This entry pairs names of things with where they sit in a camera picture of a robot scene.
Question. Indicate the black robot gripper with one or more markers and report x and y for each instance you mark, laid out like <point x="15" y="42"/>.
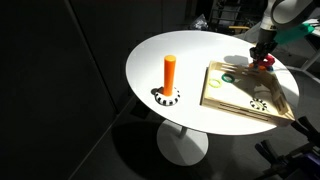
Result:
<point x="263" y="49"/>

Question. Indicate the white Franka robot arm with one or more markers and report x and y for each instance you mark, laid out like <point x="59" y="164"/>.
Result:
<point x="286" y="13"/>

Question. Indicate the light wooden tray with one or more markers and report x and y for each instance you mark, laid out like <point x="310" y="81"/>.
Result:
<point x="233" y="100"/>

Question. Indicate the dark metal shelf rack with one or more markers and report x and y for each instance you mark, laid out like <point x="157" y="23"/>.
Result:
<point x="233" y="15"/>

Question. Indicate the crumpled grey plastic bag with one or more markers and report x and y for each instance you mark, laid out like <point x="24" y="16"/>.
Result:
<point x="201" y="23"/>

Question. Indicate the black spring clamp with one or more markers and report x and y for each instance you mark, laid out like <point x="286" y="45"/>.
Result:
<point x="306" y="128"/>

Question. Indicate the orange cylindrical peg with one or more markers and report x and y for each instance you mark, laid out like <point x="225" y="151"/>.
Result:
<point x="169" y="75"/>

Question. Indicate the black white striped peg base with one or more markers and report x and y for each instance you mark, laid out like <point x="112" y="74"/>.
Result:
<point x="160" y="99"/>

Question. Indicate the purple black clamp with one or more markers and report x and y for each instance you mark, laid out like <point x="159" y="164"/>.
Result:
<point x="308" y="163"/>

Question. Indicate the teal green bracket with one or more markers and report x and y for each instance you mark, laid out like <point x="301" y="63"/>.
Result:
<point x="293" y="33"/>

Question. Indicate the white table pedestal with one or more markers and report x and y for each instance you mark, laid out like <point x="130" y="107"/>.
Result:
<point x="181" y="146"/>

